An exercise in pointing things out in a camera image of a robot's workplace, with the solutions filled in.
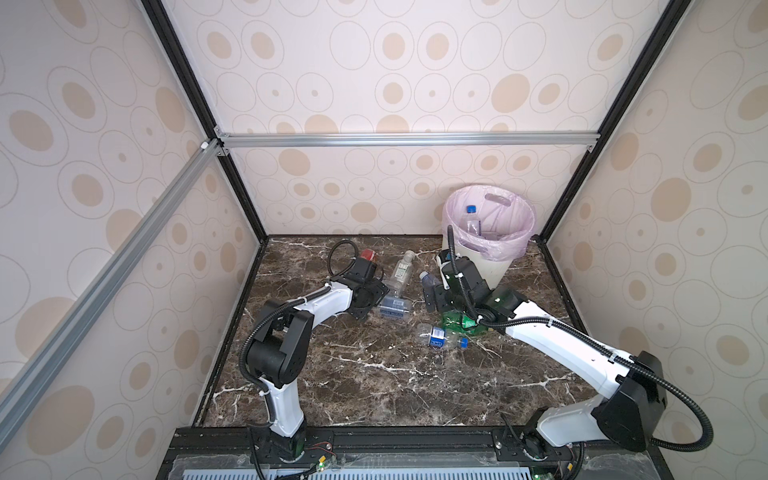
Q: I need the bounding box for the clear bottle pale blue label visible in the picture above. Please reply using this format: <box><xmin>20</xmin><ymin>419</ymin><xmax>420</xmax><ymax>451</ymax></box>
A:
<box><xmin>378</xmin><ymin>295</ymin><xmax>412</xmax><ymax>321</ymax></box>

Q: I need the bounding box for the clear bottle pink red label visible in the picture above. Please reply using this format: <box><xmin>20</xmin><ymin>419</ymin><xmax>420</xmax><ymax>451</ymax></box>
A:
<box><xmin>463</xmin><ymin>205</ymin><xmax>482</xmax><ymax>237</ymax></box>

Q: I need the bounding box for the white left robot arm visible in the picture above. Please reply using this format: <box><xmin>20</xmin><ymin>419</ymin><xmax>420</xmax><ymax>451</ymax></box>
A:
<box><xmin>238</xmin><ymin>258</ymin><xmax>389</xmax><ymax>439</ymax></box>

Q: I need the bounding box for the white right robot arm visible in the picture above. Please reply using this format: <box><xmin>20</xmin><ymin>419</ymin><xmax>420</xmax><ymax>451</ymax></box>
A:
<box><xmin>420</xmin><ymin>251</ymin><xmax>666</xmax><ymax>461</ymax></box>

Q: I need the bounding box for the white waste bin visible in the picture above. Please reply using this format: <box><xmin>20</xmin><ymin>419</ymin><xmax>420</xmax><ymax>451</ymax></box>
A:
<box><xmin>455</xmin><ymin>243</ymin><xmax>512</xmax><ymax>290</ymax></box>

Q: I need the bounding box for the pink bin liner bag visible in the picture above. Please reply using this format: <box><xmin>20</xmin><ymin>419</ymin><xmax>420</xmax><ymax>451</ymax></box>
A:
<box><xmin>441</xmin><ymin>185</ymin><xmax>536</xmax><ymax>262</ymax></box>

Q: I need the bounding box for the green bottle yellow cap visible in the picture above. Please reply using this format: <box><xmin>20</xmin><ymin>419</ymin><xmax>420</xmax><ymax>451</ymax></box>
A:
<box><xmin>441</xmin><ymin>311</ymin><xmax>488</xmax><ymax>337</ymax></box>

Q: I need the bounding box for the clear bottle purple tint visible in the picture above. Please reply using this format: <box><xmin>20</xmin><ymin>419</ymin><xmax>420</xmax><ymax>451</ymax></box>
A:
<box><xmin>419</xmin><ymin>271</ymin><xmax>442</xmax><ymax>289</ymax></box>

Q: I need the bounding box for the clear bottle green white label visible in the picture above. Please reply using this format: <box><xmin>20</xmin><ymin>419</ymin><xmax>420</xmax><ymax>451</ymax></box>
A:
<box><xmin>390</xmin><ymin>250</ymin><xmax>416</xmax><ymax>297</ymax></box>

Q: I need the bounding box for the small crushed bottle blue cap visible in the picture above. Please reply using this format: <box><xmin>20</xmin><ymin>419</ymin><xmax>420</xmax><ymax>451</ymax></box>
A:
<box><xmin>415</xmin><ymin>323</ymin><xmax>469</xmax><ymax>350</ymax></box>

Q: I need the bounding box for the horizontal aluminium rail back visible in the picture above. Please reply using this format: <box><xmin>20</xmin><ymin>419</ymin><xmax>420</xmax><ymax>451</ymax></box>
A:
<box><xmin>221</xmin><ymin>131</ymin><xmax>600</xmax><ymax>148</ymax></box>

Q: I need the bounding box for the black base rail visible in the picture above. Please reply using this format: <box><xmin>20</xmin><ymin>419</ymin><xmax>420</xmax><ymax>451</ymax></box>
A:
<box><xmin>157</xmin><ymin>426</ymin><xmax>672</xmax><ymax>479</ymax></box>

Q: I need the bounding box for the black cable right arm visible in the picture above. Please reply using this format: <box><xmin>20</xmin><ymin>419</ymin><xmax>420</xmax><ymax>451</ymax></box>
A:
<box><xmin>446</xmin><ymin>224</ymin><xmax>715</xmax><ymax>453</ymax></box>

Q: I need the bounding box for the aluminium rail left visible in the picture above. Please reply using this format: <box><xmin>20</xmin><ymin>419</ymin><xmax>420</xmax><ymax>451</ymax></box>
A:
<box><xmin>1</xmin><ymin>138</ymin><xmax>223</xmax><ymax>448</ymax></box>

